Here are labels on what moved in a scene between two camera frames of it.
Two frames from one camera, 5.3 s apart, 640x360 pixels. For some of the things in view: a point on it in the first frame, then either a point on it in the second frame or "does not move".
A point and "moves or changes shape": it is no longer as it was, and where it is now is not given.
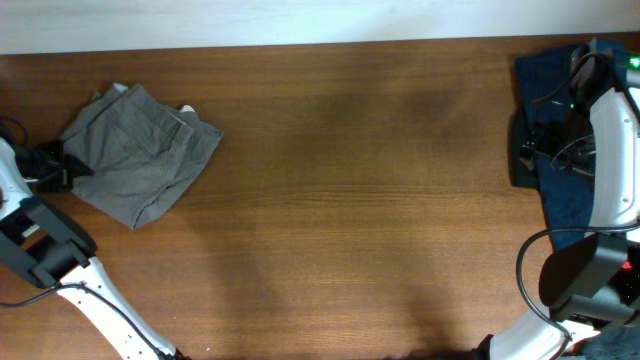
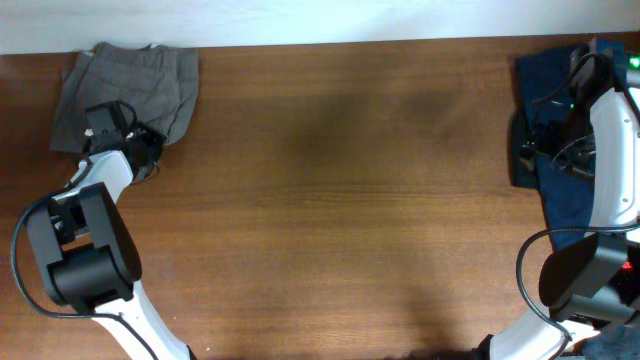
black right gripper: [541, 140] does not move
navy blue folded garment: [552, 141] does not move
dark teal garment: [616, 342] does not move
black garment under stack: [521, 175] does not move
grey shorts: [141, 151] moves or changes shape
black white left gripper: [65, 172] → [155, 139]
